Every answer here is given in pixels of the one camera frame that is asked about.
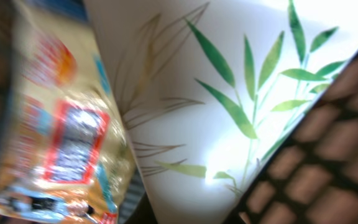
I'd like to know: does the white bamboo print tube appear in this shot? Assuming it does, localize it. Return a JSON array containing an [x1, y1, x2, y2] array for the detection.
[[85, 0, 358, 223]]

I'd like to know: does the yellow snack bag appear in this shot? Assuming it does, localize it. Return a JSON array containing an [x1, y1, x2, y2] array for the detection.
[[0, 1, 135, 223]]

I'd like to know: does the grey plastic shopping basket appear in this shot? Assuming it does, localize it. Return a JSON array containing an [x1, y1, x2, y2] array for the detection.
[[226, 53, 358, 224]]

